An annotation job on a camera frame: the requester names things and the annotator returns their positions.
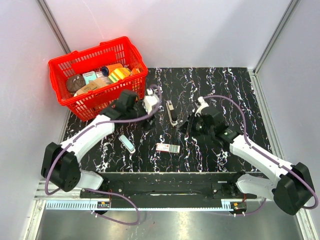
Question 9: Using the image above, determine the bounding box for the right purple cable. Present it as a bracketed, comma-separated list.
[202, 94, 320, 216]

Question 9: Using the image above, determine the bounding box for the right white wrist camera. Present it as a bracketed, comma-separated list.
[195, 96, 209, 117]

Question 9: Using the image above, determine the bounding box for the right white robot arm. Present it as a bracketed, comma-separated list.
[178, 106, 315, 216]

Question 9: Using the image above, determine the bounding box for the orange small packet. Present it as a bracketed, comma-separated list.
[130, 68, 141, 76]

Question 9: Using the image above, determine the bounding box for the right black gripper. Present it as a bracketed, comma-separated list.
[176, 112, 214, 138]

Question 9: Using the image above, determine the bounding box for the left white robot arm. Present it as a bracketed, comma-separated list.
[41, 88, 162, 198]

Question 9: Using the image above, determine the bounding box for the purple cable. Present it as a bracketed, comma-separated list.
[202, 94, 320, 216]
[44, 84, 163, 226]

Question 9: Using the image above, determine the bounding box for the brown cardboard box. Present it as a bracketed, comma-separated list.
[74, 77, 111, 97]

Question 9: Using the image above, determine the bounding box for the orange cylinder bottle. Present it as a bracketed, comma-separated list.
[101, 63, 124, 77]

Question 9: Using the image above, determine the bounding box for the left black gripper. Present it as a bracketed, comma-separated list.
[127, 98, 158, 132]

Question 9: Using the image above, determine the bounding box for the red plastic shopping basket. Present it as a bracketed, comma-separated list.
[48, 36, 148, 121]

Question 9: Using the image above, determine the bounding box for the brown round sponge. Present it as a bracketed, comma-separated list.
[66, 74, 86, 94]

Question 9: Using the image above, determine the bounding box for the black marble pattern mat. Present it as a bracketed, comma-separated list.
[54, 66, 279, 173]

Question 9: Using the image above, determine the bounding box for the light blue white stapler top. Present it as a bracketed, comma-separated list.
[118, 135, 136, 154]

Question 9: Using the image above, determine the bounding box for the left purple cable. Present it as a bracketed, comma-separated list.
[44, 84, 163, 226]

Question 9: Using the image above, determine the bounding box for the red staple box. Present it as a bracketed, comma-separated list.
[156, 143, 181, 154]

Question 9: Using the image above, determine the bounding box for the beige black stapler base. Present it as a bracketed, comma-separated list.
[165, 100, 178, 127]

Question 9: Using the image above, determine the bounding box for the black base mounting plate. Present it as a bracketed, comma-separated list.
[79, 172, 258, 201]

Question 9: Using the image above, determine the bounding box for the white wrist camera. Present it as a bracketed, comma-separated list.
[143, 88, 159, 115]
[195, 96, 209, 117]

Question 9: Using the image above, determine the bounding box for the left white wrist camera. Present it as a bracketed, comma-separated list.
[143, 88, 159, 115]

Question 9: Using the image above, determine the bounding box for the yellow green striped sponge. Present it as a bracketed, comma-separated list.
[108, 67, 131, 83]

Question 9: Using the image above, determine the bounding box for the teal small box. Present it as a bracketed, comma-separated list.
[82, 71, 97, 85]

